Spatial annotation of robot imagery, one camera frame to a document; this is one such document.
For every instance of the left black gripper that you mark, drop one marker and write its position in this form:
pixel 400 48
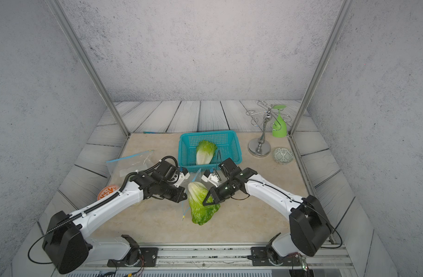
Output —
pixel 178 197

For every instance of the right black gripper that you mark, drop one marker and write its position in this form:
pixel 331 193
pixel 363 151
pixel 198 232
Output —
pixel 216 197

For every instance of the clear zipper bag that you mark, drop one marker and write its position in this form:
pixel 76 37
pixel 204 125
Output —
pixel 190 181
pixel 135 163

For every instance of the chinese cabbage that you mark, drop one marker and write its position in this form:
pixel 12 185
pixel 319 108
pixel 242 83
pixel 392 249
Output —
pixel 205 152
pixel 200 214

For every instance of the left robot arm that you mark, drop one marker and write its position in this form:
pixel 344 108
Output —
pixel 68 242

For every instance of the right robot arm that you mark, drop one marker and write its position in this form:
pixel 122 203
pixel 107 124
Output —
pixel 308 223

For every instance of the teal plastic basket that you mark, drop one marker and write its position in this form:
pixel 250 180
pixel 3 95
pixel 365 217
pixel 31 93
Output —
pixel 227 143

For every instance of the orange patterned bowl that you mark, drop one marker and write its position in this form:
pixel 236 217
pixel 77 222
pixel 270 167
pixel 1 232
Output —
pixel 108 190

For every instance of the silver metal cup rack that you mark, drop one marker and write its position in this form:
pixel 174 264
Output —
pixel 260 147

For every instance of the green plastic goblet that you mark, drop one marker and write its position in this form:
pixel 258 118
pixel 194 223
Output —
pixel 279 128

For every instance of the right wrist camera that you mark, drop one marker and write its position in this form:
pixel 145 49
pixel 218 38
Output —
pixel 211 177

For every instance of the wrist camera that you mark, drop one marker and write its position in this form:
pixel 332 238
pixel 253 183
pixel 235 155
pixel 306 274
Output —
pixel 183 175
pixel 211 177

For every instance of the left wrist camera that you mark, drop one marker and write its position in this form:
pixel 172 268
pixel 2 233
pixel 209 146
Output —
pixel 183 175

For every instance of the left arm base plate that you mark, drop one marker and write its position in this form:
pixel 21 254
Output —
pixel 142 257

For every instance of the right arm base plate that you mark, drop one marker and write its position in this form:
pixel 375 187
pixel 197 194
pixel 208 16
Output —
pixel 263 256

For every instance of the aluminium front rail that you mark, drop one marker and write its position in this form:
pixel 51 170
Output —
pixel 223 260

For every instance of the right aluminium frame post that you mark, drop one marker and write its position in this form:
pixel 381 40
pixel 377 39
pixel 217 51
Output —
pixel 329 47

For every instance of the aluminium frame post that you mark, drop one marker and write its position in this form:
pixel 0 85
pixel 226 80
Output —
pixel 329 47
pixel 62 20

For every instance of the left aluminium frame post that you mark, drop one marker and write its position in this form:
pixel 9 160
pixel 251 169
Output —
pixel 62 20

